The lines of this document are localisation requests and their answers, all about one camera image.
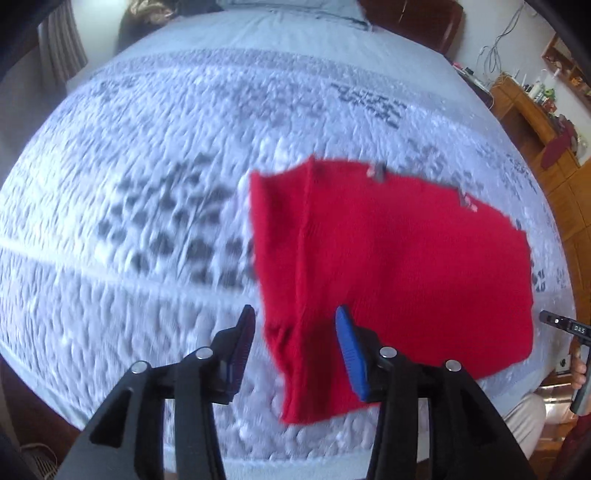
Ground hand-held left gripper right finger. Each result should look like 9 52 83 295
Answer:
335 305 537 480

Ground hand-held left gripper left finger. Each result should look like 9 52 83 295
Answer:
55 304 257 480

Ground red knitted sweater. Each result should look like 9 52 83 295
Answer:
249 156 536 425

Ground person's right forearm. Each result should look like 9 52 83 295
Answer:
551 410 591 480

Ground person's right hand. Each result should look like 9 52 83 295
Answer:
571 353 588 391

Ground grey quilted bed cover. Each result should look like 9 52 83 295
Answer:
0 9 575 480

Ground wooden cabinet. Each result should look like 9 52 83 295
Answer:
489 74 591 296

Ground dark nightstand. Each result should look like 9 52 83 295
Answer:
452 62 494 108

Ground dark wooden headboard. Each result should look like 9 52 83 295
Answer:
360 0 465 58

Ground grey pillow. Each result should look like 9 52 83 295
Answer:
217 0 372 31

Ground brown patterned cloth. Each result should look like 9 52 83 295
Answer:
117 0 163 51

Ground grey curtain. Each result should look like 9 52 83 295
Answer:
37 0 88 88

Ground wooden wall shelf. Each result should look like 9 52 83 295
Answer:
542 34 591 89

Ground wall cables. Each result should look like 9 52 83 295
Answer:
478 0 528 85

